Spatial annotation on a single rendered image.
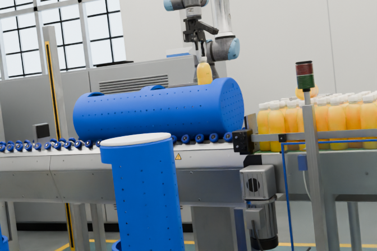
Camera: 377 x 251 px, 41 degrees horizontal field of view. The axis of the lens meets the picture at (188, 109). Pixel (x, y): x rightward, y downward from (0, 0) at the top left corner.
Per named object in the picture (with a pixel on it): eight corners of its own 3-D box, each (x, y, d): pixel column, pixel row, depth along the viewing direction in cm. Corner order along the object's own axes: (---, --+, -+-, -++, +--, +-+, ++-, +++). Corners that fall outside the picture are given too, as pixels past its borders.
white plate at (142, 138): (156, 131, 218) (156, 134, 219) (92, 140, 207) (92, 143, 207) (182, 134, 193) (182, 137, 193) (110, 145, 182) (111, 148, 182)
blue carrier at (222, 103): (109, 137, 298) (101, 89, 295) (248, 129, 255) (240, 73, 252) (77, 149, 274) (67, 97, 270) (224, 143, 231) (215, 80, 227)
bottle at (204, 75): (197, 100, 245) (192, 61, 244) (210, 98, 248) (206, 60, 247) (203, 100, 239) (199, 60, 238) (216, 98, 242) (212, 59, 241)
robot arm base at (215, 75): (195, 82, 299) (193, 65, 298) (221, 79, 296) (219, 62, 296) (191, 83, 284) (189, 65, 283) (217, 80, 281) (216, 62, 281)
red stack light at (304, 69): (299, 75, 191) (298, 64, 191) (316, 73, 188) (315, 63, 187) (293, 75, 185) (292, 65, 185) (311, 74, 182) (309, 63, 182)
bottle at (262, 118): (257, 151, 220) (252, 108, 219) (263, 148, 226) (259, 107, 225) (272, 150, 216) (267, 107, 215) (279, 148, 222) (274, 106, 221)
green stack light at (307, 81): (300, 88, 191) (299, 75, 191) (317, 87, 188) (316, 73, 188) (295, 89, 185) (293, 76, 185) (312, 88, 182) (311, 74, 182)
